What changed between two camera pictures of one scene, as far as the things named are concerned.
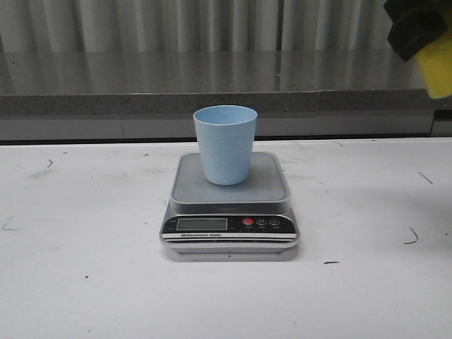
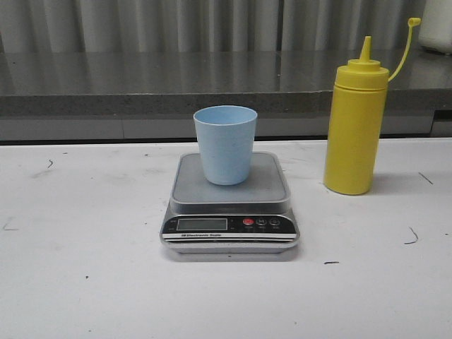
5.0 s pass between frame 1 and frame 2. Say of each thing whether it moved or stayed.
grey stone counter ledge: stayed
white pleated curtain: stayed
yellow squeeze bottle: moved
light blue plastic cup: stayed
